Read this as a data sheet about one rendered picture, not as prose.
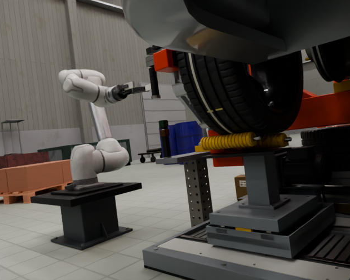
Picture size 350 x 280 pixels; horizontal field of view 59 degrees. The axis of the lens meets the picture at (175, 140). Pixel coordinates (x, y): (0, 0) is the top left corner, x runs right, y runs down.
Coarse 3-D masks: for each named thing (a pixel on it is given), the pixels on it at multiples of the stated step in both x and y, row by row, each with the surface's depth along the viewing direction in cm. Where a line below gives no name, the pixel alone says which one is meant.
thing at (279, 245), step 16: (320, 208) 143; (304, 224) 116; (320, 224) 128; (208, 240) 130; (224, 240) 124; (240, 240) 119; (256, 240) 114; (272, 240) 110; (288, 240) 106; (304, 240) 115; (288, 256) 106
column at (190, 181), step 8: (192, 160) 182; (200, 160) 183; (184, 168) 187; (192, 168) 183; (200, 168) 183; (192, 176) 183; (200, 176) 182; (208, 176) 188; (192, 184) 184; (200, 184) 181; (208, 184) 187; (192, 192) 184; (200, 192) 181; (208, 192) 186; (192, 200) 185; (200, 200) 181; (208, 200) 189; (200, 208) 181; (208, 208) 185; (192, 216) 186; (200, 216) 182; (208, 216) 184; (192, 224) 186
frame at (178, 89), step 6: (174, 72) 125; (174, 78) 125; (180, 78) 123; (174, 84) 125; (180, 84) 123; (174, 90) 125; (180, 90) 123; (180, 96) 126; (186, 96) 125; (186, 102) 129; (186, 108) 131; (192, 108) 131; (192, 114) 133; (198, 120) 134; (204, 126) 136
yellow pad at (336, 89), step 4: (348, 80) 151; (336, 84) 155; (340, 84) 153; (344, 84) 152; (348, 84) 151; (336, 88) 155; (340, 88) 154; (344, 88) 152; (348, 88) 151; (336, 92) 155
